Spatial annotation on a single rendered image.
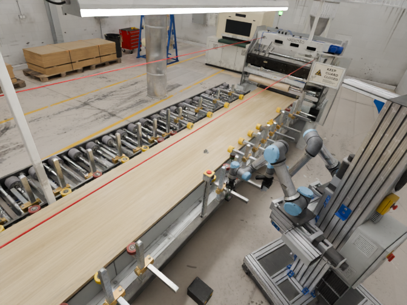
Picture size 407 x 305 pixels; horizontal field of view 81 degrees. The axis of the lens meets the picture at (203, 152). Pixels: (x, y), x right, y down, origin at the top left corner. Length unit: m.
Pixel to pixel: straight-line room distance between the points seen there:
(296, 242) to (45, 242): 1.78
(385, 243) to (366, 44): 9.25
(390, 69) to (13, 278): 10.91
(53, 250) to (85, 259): 0.23
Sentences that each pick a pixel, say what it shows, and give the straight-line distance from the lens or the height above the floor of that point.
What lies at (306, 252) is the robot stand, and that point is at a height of 0.95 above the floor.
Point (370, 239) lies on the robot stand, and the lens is 1.96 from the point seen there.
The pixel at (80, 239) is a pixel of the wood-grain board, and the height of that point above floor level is 0.90.
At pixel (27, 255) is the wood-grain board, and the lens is 2.05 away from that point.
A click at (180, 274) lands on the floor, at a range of 2.77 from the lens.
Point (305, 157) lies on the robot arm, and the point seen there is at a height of 1.39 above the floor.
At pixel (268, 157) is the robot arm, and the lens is 1.73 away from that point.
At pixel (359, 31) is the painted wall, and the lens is 10.69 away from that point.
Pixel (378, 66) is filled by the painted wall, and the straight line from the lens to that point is 10.89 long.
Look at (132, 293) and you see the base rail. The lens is 1.94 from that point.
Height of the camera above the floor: 2.45
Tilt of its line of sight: 35 degrees down
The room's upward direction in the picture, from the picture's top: 7 degrees clockwise
